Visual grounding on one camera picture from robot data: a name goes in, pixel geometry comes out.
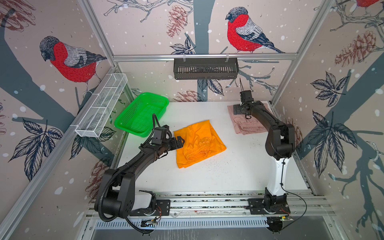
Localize pink shorts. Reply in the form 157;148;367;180
227;105;268;135

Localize orange shorts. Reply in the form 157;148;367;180
174;120;227;169

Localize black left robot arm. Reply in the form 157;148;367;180
94;125;185;222

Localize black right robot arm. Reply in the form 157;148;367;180
234;90;296;213

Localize green plastic basket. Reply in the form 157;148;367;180
115;93;170;138

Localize aluminium corner frame post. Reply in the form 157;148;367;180
271;0;335;107

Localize aluminium horizontal frame bar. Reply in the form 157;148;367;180
113;53;298;63

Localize black hanging wall basket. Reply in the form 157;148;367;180
174;58;239;80

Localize white wire wall basket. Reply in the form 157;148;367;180
75;73;128;138

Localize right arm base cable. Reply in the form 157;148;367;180
278;158;308;224

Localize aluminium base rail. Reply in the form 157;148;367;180
85;191;335;220

